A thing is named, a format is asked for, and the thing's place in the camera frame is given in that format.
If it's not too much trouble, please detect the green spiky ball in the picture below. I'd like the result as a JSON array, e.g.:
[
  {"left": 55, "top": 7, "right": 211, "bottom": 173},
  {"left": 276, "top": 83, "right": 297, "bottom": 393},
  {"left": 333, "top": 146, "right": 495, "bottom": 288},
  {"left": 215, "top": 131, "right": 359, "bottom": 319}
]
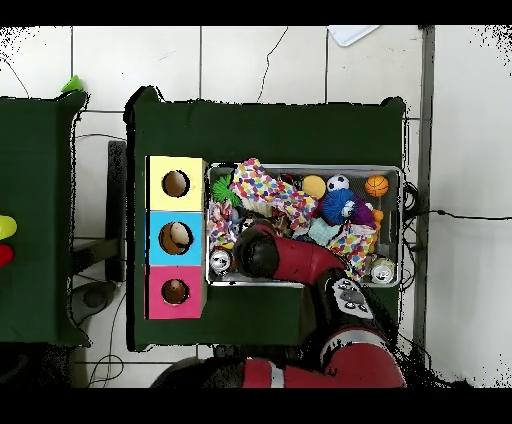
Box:
[{"left": 210, "top": 173, "right": 241, "bottom": 207}]

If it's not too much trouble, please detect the colourful dotted cloth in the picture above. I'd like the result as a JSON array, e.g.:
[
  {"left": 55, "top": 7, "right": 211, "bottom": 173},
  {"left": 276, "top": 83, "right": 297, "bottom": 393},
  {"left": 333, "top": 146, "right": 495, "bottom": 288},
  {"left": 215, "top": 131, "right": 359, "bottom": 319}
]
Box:
[
  {"left": 207, "top": 157, "right": 319, "bottom": 249},
  {"left": 327, "top": 222, "right": 378, "bottom": 281}
]

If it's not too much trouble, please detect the bright green object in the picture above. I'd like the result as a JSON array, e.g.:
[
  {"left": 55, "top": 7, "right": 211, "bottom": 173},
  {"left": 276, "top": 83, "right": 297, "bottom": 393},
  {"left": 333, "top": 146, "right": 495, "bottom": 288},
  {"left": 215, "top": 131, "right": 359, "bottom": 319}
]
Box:
[{"left": 60, "top": 74, "right": 86, "bottom": 94}]

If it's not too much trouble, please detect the yellow plastic object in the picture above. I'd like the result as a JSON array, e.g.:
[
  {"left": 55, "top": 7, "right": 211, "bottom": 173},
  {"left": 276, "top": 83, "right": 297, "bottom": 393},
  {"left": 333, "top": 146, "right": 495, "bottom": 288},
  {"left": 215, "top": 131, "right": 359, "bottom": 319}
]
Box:
[{"left": 0, "top": 214, "right": 18, "bottom": 241}]

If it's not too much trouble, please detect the small orange basketball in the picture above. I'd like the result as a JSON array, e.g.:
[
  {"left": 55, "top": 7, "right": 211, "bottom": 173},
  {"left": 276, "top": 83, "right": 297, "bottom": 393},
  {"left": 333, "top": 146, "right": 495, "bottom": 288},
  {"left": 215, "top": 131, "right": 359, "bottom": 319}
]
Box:
[{"left": 364, "top": 174, "right": 390, "bottom": 199}]

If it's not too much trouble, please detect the wooden box with three holes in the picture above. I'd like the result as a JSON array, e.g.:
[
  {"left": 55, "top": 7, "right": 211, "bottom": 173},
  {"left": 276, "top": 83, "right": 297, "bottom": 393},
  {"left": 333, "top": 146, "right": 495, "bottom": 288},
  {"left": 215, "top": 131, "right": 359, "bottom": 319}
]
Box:
[{"left": 143, "top": 154, "right": 209, "bottom": 321}]

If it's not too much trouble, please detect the orange foam cylinder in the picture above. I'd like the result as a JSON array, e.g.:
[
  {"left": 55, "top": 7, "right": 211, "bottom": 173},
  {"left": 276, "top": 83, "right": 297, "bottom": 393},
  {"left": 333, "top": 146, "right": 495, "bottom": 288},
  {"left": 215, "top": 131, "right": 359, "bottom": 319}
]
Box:
[{"left": 300, "top": 174, "right": 326, "bottom": 200}]

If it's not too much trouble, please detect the shallow metal mesh bin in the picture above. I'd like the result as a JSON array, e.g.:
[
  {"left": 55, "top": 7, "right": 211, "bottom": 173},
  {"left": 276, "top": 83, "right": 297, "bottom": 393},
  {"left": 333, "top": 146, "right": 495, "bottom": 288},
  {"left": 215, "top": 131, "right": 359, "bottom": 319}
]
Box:
[{"left": 204, "top": 161, "right": 403, "bottom": 288}]

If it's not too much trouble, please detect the purple spiky toy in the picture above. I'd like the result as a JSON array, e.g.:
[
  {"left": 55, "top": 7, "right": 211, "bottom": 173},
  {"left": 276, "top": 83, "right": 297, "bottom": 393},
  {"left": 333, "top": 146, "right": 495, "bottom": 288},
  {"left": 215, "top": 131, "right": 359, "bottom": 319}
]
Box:
[{"left": 351, "top": 199, "right": 377, "bottom": 231}]

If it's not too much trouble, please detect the blue spiky ball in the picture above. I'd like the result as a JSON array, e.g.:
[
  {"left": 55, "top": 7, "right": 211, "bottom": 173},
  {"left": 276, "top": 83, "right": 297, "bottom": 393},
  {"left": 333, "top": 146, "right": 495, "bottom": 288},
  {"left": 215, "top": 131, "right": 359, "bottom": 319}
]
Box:
[{"left": 320, "top": 187, "right": 357, "bottom": 226}]

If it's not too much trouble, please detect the mint green knitted cloth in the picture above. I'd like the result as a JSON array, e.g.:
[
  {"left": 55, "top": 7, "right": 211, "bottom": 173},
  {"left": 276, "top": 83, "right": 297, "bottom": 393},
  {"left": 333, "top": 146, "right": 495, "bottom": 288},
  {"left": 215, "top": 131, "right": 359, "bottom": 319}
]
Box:
[{"left": 307, "top": 217, "right": 341, "bottom": 247}]

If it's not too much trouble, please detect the white board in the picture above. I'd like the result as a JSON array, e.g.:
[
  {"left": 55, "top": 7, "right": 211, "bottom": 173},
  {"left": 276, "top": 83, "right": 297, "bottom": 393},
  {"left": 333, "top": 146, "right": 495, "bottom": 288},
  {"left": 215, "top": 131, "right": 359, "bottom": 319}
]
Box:
[{"left": 326, "top": 25, "right": 381, "bottom": 48}]

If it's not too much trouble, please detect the dark green tablecloth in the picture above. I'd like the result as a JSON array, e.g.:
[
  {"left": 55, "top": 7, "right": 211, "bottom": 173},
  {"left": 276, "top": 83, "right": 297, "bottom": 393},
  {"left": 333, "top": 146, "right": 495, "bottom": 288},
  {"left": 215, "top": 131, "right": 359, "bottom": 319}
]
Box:
[
  {"left": 125, "top": 85, "right": 407, "bottom": 353},
  {"left": 0, "top": 90, "right": 91, "bottom": 347}
]

